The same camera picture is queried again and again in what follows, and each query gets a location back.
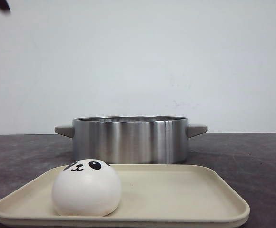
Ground stainless steel pot grey handles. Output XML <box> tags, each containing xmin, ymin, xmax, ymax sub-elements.
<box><xmin>54</xmin><ymin>116</ymin><xmax>208</xmax><ymax>164</ymax></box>

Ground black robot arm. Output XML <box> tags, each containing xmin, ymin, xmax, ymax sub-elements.
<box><xmin>0</xmin><ymin>0</ymin><xmax>11</xmax><ymax>14</ymax></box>

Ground panda bun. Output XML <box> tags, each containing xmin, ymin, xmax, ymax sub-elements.
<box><xmin>51</xmin><ymin>159</ymin><xmax>121</xmax><ymax>216</ymax></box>

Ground beige rectangular tray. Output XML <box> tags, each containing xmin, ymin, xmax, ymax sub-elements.
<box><xmin>0</xmin><ymin>164</ymin><xmax>250</xmax><ymax>228</ymax></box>

